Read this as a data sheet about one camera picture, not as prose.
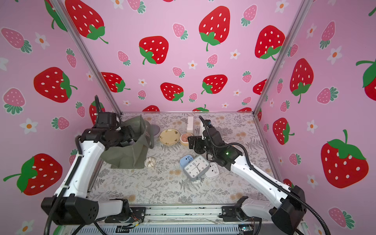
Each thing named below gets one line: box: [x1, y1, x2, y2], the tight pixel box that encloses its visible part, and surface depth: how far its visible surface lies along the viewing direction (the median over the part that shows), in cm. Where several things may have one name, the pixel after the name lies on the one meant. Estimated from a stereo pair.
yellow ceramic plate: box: [159, 128, 181, 146], surface depth 106 cm
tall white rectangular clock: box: [187, 116, 194, 134], surface depth 109 cm
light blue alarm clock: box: [179, 154, 194, 169], surface depth 92 cm
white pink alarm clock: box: [204, 162, 220, 179], surface depth 87 cm
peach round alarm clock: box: [179, 132, 194, 147], surface depth 103 cm
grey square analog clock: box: [183, 155, 210, 182], surface depth 86 cm
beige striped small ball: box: [143, 156, 156, 167], surface depth 92 cm
